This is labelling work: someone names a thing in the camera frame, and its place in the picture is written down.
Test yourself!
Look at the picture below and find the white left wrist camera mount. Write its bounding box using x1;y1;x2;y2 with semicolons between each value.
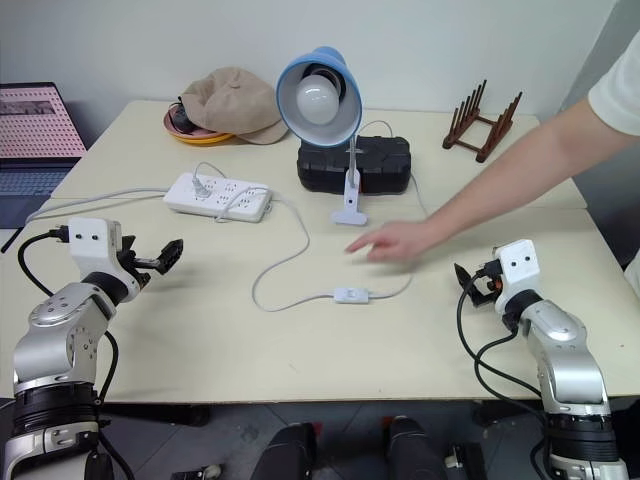
67;217;123;275

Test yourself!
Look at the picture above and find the person's bare hand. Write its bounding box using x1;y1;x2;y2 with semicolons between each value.
345;220;438;263

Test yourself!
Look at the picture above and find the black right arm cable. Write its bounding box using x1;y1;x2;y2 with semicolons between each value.
456;267;552;480

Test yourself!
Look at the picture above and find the white inline cord switch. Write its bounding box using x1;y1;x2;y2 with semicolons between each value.
333;286;373;306

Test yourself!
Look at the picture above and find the white power plug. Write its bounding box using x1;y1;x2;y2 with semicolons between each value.
191;160;222;201

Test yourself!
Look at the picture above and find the white light bulb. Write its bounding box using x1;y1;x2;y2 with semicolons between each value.
293;74;343;127

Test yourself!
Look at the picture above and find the blue clip desk lamp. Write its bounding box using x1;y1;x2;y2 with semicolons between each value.
275;45;370;227

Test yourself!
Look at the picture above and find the grey power strip cable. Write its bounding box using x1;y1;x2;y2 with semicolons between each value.
24;186;172;224

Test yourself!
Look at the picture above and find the dark rounded shape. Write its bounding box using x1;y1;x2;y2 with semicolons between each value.
381;414;450;480
248;422;320;480

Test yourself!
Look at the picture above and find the cream shirt sleeve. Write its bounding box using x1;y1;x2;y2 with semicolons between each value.
586;43;640;136

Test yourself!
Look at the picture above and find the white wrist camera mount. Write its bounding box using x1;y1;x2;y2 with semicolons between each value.
67;217;123;275
493;239;542;315

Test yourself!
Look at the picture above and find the white lamp cord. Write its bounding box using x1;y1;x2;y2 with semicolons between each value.
216;119;429;313

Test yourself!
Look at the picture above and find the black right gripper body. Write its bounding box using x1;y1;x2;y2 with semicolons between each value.
472;258;504;301

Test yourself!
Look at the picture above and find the black plastic case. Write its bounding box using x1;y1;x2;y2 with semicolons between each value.
296;134;414;196

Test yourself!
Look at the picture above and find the beige cap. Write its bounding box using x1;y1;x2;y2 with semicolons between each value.
179;66;291;147

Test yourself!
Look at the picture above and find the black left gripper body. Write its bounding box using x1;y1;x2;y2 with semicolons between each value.
115;244;152;292

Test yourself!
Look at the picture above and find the thin black rod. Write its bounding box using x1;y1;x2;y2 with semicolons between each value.
0;227;22;255

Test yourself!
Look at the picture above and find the brown wooden peg rack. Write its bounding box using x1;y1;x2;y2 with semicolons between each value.
441;76;525;164

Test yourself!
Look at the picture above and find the open laptop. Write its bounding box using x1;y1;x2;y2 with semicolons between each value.
0;82;88;230

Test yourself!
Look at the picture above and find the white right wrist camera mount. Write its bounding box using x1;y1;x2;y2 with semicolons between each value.
493;239;542;315

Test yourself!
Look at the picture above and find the white power strip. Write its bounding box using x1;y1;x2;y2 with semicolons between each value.
162;172;274;224

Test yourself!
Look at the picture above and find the black item in plate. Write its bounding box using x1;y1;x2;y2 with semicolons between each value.
169;98;195;136

